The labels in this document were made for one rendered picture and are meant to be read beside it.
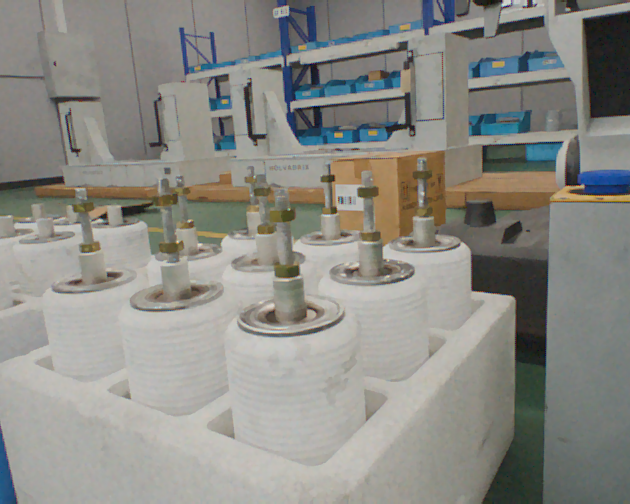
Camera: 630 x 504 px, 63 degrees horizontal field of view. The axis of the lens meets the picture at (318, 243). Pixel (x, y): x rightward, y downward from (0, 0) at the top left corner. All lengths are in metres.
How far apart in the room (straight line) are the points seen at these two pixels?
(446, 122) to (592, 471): 2.20
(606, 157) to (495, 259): 0.28
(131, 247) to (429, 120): 1.96
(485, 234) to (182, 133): 3.15
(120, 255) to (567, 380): 0.67
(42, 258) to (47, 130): 6.52
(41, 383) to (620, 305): 0.48
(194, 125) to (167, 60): 4.63
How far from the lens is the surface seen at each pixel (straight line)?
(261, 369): 0.33
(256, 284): 0.48
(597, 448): 0.50
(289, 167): 3.03
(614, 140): 0.97
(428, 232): 0.55
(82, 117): 5.02
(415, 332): 0.44
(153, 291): 0.46
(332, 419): 0.35
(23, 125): 7.20
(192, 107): 3.89
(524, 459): 0.67
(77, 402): 0.46
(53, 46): 7.30
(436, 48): 2.63
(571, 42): 0.93
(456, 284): 0.53
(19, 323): 0.77
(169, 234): 0.43
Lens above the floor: 0.37
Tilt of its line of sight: 12 degrees down
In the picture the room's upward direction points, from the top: 4 degrees counter-clockwise
